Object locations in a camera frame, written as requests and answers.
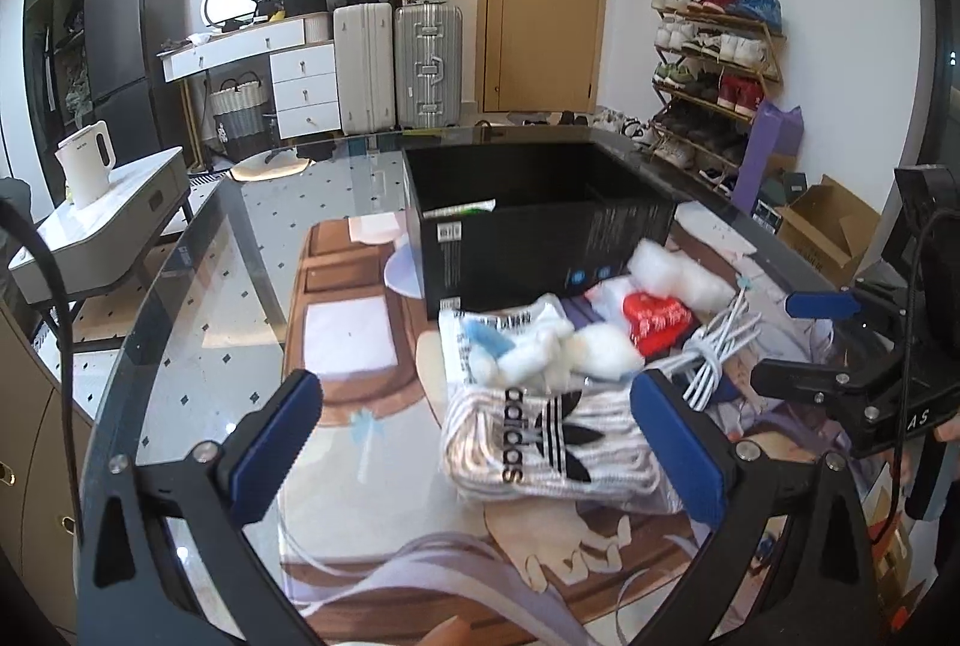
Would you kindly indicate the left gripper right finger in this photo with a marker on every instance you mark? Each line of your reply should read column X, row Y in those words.
column 820, row 587

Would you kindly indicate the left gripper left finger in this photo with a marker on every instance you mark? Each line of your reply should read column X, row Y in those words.
column 133, row 587

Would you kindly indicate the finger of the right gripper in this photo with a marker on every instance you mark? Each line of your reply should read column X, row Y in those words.
column 802, row 382
column 834, row 306

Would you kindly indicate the red tissue packet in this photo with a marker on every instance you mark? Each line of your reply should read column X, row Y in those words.
column 655, row 324

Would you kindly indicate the white cotton wad bag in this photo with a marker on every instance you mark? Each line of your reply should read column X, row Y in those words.
column 670, row 274

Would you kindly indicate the adidas socks pack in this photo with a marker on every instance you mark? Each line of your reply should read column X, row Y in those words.
column 513, row 443

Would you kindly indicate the white printed plastic packet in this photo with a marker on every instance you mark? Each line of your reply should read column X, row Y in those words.
column 536, row 347

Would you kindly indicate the person's right hand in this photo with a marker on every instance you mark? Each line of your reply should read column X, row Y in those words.
column 949, row 431

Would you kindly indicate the person's left hand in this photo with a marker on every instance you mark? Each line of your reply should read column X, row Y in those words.
column 452, row 632

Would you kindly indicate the open cardboard box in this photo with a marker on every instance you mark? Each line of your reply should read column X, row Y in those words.
column 831, row 228

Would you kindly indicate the purple shopping bag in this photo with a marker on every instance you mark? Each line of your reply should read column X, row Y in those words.
column 776, row 133

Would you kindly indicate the anime printed desk mat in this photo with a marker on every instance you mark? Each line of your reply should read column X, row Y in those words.
column 375, row 544

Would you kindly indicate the wooden shoe rack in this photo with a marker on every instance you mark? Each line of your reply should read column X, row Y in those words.
column 718, row 63

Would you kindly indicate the black cardboard box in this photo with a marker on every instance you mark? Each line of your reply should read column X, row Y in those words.
column 498, row 225

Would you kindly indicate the white side table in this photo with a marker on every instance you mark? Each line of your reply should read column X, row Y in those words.
column 98, row 247

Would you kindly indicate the white electric kettle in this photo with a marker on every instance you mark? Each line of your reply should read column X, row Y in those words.
column 87, row 157

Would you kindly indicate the woven laundry basket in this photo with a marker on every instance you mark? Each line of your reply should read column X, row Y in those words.
column 239, row 112

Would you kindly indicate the silver suitcase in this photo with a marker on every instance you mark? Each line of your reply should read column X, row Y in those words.
column 428, row 65

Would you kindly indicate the white dressing desk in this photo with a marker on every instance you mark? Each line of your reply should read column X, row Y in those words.
column 294, row 58

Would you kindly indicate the white suitcase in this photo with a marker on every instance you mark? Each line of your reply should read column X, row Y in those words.
column 364, row 58

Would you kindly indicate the black refrigerator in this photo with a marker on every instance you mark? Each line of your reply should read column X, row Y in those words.
column 123, row 40

